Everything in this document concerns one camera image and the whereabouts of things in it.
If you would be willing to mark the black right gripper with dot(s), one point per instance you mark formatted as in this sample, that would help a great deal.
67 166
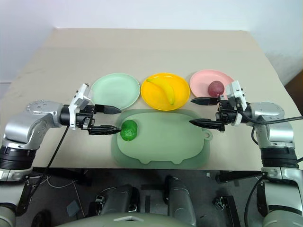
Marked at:
226 113

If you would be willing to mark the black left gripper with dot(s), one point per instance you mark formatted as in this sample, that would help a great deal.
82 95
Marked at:
85 118

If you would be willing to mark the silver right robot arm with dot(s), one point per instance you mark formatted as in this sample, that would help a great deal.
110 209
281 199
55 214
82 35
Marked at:
277 132

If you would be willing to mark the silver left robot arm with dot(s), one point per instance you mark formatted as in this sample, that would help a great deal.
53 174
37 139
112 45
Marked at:
35 118

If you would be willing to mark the pink plate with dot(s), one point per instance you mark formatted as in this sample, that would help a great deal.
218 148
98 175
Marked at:
201 82

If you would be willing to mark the light green plate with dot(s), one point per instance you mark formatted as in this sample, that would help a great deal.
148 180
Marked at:
116 91

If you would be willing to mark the yellow plate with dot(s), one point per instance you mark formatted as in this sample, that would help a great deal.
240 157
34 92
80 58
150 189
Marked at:
154 97

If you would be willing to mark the green toy pepper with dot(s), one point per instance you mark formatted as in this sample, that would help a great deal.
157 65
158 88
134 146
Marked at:
129 131

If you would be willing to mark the dark red round fruit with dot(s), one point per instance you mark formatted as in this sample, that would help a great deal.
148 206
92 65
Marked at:
216 88

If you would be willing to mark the yellow toy banana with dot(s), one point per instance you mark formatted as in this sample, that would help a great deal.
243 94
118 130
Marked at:
166 89

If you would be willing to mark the green silicone mat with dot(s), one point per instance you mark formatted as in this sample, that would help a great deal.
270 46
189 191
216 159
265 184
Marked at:
165 142

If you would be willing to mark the dark rounded robot leg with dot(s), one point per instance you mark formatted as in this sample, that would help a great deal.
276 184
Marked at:
180 198
120 198

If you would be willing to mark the grey-blue tape piece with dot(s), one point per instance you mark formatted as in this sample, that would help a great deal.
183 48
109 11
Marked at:
72 208

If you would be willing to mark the grey-green robot torso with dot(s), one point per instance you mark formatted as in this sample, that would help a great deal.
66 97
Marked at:
123 221

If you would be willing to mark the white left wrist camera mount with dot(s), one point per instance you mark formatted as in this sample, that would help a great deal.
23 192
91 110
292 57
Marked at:
79 100

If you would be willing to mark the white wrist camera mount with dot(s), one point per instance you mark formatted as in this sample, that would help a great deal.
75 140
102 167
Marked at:
79 100
236 91

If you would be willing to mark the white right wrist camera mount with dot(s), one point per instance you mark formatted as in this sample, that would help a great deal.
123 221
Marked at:
236 91

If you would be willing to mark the black table frame bar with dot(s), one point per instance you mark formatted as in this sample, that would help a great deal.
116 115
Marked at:
236 176
64 175

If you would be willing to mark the black table foot bracket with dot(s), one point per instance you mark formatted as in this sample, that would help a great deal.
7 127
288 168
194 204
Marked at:
227 208

